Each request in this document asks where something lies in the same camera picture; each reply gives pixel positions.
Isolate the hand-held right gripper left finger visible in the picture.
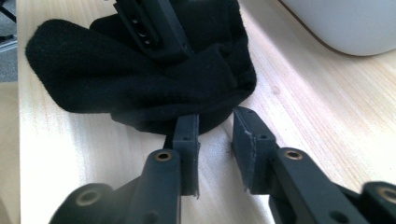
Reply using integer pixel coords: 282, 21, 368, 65
141, 113, 201, 224

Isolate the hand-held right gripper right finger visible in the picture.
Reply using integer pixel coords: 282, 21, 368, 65
231, 105, 370, 224

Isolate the black sock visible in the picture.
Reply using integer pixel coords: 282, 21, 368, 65
24, 0, 258, 136

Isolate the light blue compartment organizer box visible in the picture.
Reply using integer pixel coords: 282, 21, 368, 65
277, 0, 396, 57

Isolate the metal floor rail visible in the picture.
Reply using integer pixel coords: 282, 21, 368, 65
0, 35, 19, 53

